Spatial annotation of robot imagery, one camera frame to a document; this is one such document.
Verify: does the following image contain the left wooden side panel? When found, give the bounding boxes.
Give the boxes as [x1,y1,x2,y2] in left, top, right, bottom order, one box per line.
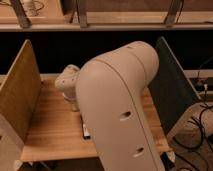
[0,39,43,171]

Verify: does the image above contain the black floor cables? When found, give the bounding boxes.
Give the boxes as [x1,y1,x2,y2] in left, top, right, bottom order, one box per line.
[172,56,213,171]

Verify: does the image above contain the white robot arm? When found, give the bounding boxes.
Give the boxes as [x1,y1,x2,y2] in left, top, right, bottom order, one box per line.
[55,41,165,171]

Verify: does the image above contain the right dark side panel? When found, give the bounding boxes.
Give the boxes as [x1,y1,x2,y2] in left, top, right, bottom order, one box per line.
[149,37,201,137]

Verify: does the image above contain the wooden shelf with brackets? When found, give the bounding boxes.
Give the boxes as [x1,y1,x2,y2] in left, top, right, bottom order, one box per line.
[0,0,213,32]

